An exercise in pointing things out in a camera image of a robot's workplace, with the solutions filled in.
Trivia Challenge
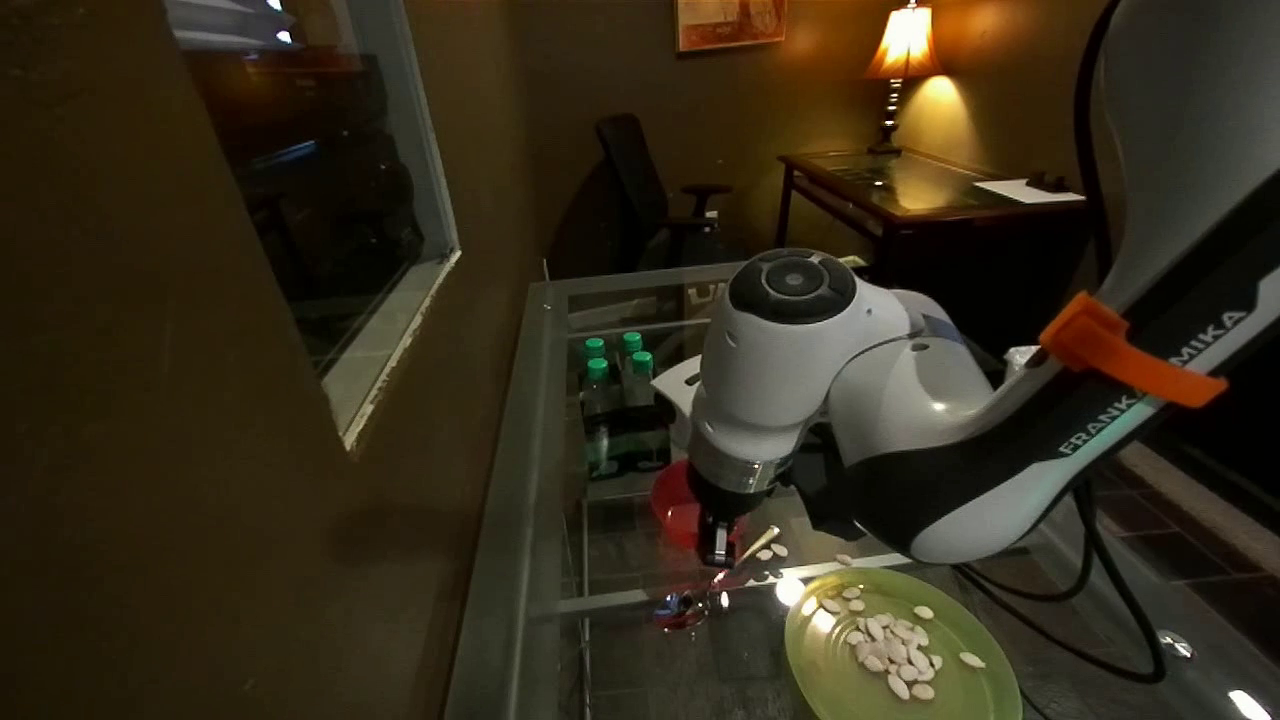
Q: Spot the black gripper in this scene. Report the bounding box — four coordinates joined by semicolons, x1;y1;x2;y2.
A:
690;467;783;573

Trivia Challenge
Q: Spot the red plastic bowl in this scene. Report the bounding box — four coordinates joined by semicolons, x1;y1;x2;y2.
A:
645;460;711;551

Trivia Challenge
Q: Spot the yellow-green plastic plate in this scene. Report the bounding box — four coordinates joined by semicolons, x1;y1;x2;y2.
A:
778;568;1026;720

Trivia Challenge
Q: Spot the small colourful shiny object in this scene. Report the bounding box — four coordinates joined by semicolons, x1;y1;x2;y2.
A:
646;585;731;641

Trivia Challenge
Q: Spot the black office chair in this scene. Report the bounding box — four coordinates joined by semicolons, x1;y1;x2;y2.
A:
586;110;735;271

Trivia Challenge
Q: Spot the dark wooden desk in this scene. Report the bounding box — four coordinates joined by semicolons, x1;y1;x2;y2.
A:
772;142;1108;350

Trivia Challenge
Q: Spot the white paper sheet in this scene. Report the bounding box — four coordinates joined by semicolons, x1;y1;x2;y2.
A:
973;172;1093;208

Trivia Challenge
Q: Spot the white-framed window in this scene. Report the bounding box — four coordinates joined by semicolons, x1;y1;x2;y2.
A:
157;0;462;456

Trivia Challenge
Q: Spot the lit table lamp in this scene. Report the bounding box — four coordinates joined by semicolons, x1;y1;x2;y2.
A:
864;0;938;160

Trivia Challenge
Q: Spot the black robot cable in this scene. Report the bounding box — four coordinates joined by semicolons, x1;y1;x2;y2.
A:
946;476;1173;686

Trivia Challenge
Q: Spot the framed wall picture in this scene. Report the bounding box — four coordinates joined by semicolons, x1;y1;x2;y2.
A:
672;0;791;57

